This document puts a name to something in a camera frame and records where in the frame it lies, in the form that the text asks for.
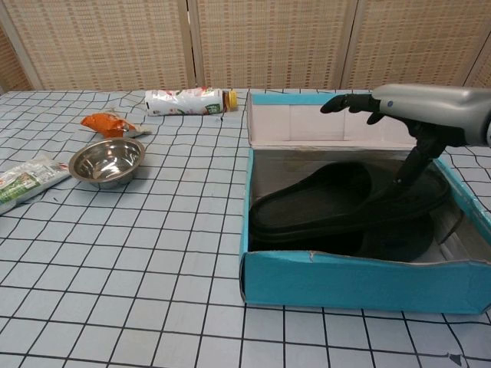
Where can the black rubber slipper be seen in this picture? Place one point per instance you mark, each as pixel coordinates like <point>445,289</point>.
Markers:
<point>326,191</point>
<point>395,241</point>

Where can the blue cardboard shoe box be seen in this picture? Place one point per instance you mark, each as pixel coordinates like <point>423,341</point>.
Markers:
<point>345,283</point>

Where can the white labelled drink bottle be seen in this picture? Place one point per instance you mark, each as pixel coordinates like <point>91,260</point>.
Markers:
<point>180,101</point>

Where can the stainless steel bowl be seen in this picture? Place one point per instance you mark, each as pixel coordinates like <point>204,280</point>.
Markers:
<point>107,161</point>

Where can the bamboo folding screen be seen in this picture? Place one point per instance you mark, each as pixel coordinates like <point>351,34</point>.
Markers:
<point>268,38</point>

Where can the orange snack bag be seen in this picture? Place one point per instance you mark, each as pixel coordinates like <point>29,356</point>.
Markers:
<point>103,124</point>

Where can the blue checkered tablecloth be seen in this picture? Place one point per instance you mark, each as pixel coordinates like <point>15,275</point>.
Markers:
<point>115,287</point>

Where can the green white snack package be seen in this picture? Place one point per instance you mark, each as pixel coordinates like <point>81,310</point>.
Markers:
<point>23,184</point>

